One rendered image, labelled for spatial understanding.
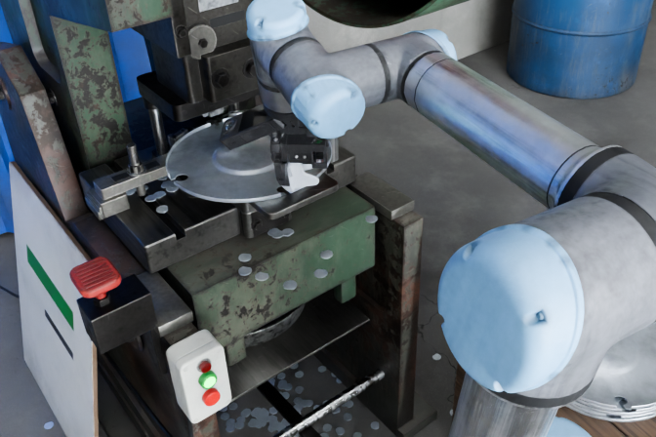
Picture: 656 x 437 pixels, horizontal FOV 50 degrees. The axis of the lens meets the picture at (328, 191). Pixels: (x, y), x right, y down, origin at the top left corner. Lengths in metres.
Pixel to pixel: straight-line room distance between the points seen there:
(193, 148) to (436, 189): 1.41
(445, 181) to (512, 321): 2.09
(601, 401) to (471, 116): 0.76
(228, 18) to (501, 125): 0.59
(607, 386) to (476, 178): 1.35
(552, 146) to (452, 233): 1.66
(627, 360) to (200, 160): 0.87
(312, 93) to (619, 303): 0.41
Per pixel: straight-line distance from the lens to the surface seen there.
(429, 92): 0.81
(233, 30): 1.19
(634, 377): 1.45
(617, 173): 0.65
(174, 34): 1.10
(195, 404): 1.16
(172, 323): 1.14
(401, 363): 1.57
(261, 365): 1.50
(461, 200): 2.50
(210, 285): 1.18
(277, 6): 0.87
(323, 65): 0.82
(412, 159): 2.72
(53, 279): 1.65
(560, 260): 0.53
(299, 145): 1.00
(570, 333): 0.53
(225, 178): 1.19
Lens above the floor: 1.41
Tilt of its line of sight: 34 degrees down
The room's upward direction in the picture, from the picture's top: 2 degrees counter-clockwise
